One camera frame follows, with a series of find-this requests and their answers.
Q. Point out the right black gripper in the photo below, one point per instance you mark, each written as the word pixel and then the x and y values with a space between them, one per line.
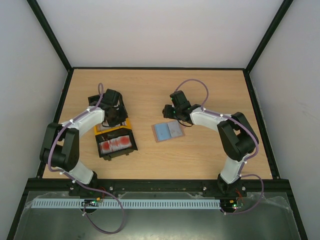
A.
pixel 180 116

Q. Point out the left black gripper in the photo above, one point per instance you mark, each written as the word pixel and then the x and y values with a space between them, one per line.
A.
pixel 124 116

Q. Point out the brown leather card holder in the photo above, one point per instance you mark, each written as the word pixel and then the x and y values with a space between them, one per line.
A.
pixel 161 132

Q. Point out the white credit card black stripe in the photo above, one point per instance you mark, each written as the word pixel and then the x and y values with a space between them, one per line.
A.
pixel 174 129

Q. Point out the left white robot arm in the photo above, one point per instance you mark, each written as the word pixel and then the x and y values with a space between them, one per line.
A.
pixel 61 144

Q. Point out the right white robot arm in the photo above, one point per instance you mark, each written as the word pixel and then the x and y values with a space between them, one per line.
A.
pixel 238 139

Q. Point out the yellow bin with white cards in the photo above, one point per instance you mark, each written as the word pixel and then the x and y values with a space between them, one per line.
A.
pixel 103 127

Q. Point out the black bin with teal cards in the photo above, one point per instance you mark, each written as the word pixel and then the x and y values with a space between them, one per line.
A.
pixel 94 100

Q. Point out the black bin with red cards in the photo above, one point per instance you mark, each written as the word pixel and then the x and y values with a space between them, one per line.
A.
pixel 115 134

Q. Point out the red card stack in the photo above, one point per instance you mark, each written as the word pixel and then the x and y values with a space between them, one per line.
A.
pixel 115 144

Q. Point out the black aluminium frame rail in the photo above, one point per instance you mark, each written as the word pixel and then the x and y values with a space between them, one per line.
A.
pixel 206 188

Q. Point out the light blue slotted cable duct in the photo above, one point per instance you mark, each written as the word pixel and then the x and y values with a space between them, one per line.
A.
pixel 63 203

